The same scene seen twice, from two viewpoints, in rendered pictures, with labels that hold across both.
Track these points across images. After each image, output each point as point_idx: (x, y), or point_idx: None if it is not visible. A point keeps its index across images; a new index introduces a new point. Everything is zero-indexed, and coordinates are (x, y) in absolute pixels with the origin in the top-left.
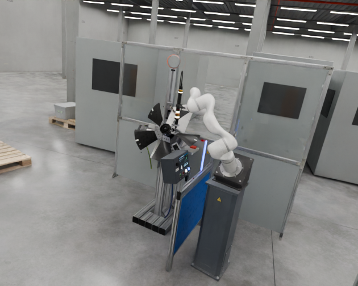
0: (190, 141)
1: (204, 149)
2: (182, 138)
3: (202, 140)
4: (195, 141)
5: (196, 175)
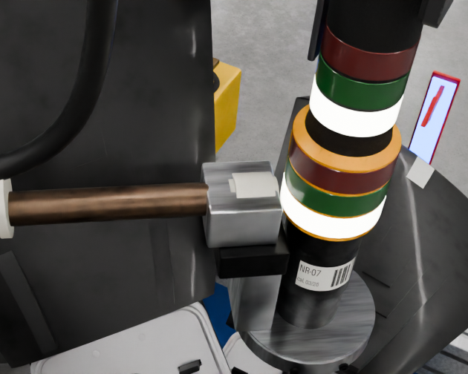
0: (460, 235)
1: (432, 159)
2: (440, 315)
3: (431, 113)
4: (437, 176)
5: None
